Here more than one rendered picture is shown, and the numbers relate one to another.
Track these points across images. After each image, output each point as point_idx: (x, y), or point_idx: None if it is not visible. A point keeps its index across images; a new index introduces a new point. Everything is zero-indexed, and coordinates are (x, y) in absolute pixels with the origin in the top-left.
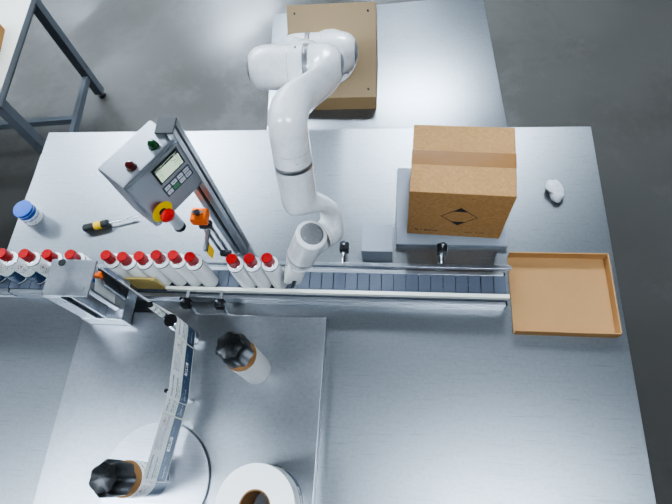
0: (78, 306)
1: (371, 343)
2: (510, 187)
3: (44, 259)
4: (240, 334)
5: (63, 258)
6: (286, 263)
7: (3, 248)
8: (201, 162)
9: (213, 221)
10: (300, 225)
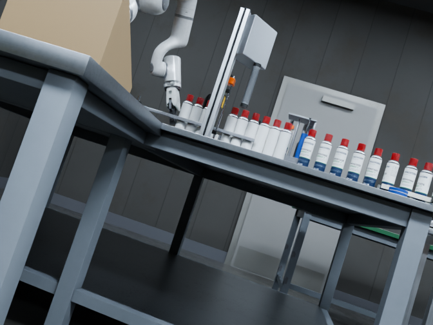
0: (299, 140)
1: None
2: None
3: (336, 151)
4: (209, 95)
5: (321, 142)
6: (178, 103)
7: (361, 143)
8: (229, 42)
9: (221, 101)
10: (177, 56)
